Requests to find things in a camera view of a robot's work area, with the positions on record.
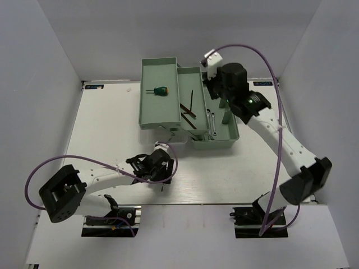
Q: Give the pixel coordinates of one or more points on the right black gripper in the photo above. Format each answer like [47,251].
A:
[208,82]

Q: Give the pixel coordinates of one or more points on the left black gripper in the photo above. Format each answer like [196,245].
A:
[166,173]

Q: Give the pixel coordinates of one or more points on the small combination wrench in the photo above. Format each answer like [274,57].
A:
[214,131]

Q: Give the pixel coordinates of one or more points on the long hex key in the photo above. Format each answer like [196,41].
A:
[188,111]

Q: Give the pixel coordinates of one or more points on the red hex key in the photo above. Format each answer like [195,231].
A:
[187,117]

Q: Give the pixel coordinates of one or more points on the green plastic toolbox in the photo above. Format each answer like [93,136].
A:
[176,107]

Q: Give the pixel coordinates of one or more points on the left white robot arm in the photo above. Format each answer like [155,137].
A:
[78,192]

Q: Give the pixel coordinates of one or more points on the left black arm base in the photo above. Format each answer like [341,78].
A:
[124,223]

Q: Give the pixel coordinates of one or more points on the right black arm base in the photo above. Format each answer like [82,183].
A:
[247,224]

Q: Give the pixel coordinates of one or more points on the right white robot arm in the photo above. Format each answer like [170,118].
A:
[307,172]

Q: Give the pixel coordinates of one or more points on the right blue corner label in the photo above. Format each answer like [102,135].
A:
[262,83]

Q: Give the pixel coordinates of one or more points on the blue corner label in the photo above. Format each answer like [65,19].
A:
[262,83]
[93,87]

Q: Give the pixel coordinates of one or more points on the left blue corner label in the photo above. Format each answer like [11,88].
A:
[93,87]

